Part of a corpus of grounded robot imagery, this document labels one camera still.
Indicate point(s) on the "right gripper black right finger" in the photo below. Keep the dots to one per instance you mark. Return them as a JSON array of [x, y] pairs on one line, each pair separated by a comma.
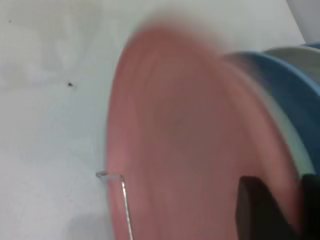
[[312, 207]]

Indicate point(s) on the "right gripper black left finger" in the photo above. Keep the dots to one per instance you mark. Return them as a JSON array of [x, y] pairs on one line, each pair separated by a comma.
[[260, 215]]

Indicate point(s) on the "pink round plate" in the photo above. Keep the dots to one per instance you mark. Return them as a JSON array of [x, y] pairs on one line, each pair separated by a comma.
[[187, 137]]

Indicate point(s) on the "green round plate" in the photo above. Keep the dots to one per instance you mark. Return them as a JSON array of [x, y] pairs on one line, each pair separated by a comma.
[[297, 140]]

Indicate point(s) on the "blue round plate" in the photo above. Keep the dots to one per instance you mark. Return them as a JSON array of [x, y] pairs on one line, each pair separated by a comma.
[[282, 82], [312, 45]]

